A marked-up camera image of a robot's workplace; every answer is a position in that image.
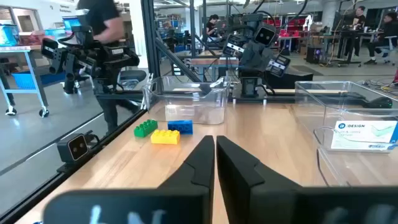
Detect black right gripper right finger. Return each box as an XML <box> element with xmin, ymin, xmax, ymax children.
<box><xmin>216</xmin><ymin>135</ymin><xmax>398</xmax><ymax>224</ymax></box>

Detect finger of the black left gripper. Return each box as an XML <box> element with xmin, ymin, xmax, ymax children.
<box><xmin>222</xmin><ymin>33</ymin><xmax>259</xmax><ymax>71</ymax></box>
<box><xmin>255</xmin><ymin>42</ymin><xmax>292</xmax><ymax>78</ymax></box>

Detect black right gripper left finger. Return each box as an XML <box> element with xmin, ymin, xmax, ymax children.
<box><xmin>43</xmin><ymin>135</ymin><xmax>215</xmax><ymax>224</ymax></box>

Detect yellow toy brick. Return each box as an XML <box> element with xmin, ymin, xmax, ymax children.
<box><xmin>150</xmin><ymin>129</ymin><xmax>181</xmax><ymax>146</ymax></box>

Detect blue toy brick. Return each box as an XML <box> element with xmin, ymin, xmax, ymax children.
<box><xmin>167</xmin><ymin>119</ymin><xmax>194</xmax><ymax>136</ymax></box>

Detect green toy brick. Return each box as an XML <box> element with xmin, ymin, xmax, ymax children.
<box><xmin>133</xmin><ymin>119</ymin><xmax>159</xmax><ymax>138</ymax></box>

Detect black cabinet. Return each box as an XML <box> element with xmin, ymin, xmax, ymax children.
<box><xmin>266</xmin><ymin>67</ymin><xmax>314</xmax><ymax>90</ymax></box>

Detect person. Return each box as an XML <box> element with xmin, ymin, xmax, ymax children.
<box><xmin>363</xmin><ymin>11</ymin><xmax>398</xmax><ymax>65</ymax></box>
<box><xmin>76</xmin><ymin>0</ymin><xmax>141</xmax><ymax>135</ymax></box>
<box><xmin>343</xmin><ymin>5</ymin><xmax>367</xmax><ymax>58</ymax></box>
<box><xmin>205</xmin><ymin>14</ymin><xmax>220</xmax><ymax>43</ymax></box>

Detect wooden table with blue legs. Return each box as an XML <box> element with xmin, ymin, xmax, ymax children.
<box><xmin>189</xmin><ymin>57</ymin><xmax>240</xmax><ymax>82</ymax></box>

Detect dark floor mat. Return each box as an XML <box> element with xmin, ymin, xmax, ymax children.
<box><xmin>290</xmin><ymin>64</ymin><xmax>325</xmax><ymax>77</ymax></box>

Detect red shelf bins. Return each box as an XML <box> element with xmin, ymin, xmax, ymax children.
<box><xmin>264</xmin><ymin>17</ymin><xmax>307</xmax><ymax>38</ymax></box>

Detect black computer tower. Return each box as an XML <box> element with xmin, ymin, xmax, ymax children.
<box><xmin>306</xmin><ymin>46</ymin><xmax>325</xmax><ymax>65</ymax></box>

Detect black standing desk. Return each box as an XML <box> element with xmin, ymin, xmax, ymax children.
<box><xmin>331</xmin><ymin>29</ymin><xmax>385</xmax><ymax>68</ymax></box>

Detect clear plastic bin with label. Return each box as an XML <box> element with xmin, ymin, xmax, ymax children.
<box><xmin>294</xmin><ymin>80</ymin><xmax>398</xmax><ymax>187</ymax></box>

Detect white office chair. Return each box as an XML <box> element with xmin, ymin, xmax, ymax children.
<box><xmin>376</xmin><ymin>35</ymin><xmax>398</xmax><ymax>66</ymax></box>

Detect blue monitor screen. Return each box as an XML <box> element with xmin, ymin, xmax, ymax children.
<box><xmin>62</xmin><ymin>16</ymin><xmax>82</xmax><ymax>32</ymax></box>

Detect blue plastic crate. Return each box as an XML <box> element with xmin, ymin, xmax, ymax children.
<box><xmin>12</xmin><ymin>72</ymin><xmax>41</xmax><ymax>91</ymax></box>

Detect blue storage box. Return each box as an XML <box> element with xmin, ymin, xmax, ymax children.
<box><xmin>0</xmin><ymin>24</ymin><xmax>19</xmax><ymax>47</ymax></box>

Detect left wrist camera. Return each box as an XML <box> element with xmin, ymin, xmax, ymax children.
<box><xmin>254</xmin><ymin>25</ymin><xmax>278</xmax><ymax>47</ymax></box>

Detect black partition post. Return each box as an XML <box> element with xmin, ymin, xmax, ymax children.
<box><xmin>140</xmin><ymin>0</ymin><xmax>203</xmax><ymax>83</ymax></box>

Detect floor cable bundle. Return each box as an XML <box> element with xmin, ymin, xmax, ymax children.
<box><xmin>357</xmin><ymin>79</ymin><xmax>398</xmax><ymax>94</ymax></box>

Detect black table-level camera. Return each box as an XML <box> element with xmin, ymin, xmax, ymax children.
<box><xmin>57</xmin><ymin>133</ymin><xmax>90</xmax><ymax>165</ymax></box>

